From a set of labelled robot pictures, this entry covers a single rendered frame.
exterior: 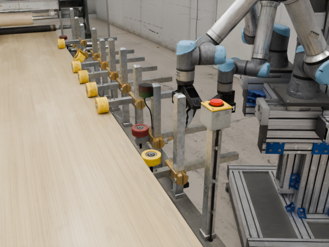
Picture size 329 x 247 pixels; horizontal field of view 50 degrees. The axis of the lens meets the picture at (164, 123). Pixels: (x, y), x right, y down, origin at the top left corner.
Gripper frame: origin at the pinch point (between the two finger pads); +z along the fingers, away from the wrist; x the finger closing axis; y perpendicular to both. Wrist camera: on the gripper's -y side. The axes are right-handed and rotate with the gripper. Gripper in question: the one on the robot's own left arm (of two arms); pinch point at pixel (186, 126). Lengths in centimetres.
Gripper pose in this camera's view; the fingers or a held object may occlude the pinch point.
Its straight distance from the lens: 149.7
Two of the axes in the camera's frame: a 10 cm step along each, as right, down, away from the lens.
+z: 0.0, 9.0, 4.3
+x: -9.2, 1.6, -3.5
